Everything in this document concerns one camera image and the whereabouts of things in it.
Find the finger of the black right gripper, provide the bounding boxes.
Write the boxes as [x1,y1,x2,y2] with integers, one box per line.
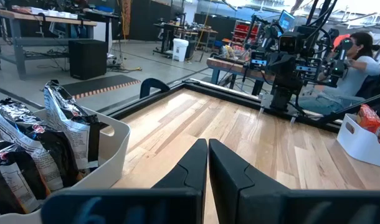
[283,55,299,78]
[268,55,284,78]

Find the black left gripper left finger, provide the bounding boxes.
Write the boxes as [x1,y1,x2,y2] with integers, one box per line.
[40,139,209,224]

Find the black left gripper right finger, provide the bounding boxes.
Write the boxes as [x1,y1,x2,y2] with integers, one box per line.
[207,139,380,224]

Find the wooden workbench blue-grey legs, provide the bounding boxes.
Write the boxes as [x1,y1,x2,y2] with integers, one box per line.
[206,57,275,96]

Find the bluish monitor screen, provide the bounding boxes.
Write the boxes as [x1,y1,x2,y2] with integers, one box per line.
[277,9,296,32]

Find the red shelf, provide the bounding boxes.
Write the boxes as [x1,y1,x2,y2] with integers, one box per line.
[232,20,259,48]

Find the person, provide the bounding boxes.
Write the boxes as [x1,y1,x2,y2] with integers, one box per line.
[297,30,380,116]

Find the white plastic bin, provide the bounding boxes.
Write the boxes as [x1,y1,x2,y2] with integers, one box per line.
[0,105,131,224]
[336,113,380,170]

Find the black office chair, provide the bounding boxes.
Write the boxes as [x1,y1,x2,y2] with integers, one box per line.
[356,62,380,105]

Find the black partition panel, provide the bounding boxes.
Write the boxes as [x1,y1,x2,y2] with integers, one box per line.
[130,0,184,41]
[194,12,237,41]

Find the distant wooden table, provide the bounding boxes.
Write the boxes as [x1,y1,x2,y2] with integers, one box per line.
[177,27,219,53]

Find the white trash bin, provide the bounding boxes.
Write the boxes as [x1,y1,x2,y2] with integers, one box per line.
[172,38,190,62]

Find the black standing desk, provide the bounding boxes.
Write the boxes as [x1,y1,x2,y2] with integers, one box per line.
[153,23,179,59]

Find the black table clamp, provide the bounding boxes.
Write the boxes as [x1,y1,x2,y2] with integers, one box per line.
[139,77,171,100]

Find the black hazard-striped floor mat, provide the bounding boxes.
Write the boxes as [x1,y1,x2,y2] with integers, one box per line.
[62,74,141,100]

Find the black floor cabinet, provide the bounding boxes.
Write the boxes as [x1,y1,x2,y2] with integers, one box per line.
[68,39,108,81]

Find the wooden workbench grey legs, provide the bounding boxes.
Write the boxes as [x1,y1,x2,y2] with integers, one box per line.
[0,7,98,79]

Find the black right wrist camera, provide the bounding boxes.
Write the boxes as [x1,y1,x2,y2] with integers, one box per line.
[278,32,304,54]

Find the floor cable bundle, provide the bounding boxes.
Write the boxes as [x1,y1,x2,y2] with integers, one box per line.
[107,55,143,74]

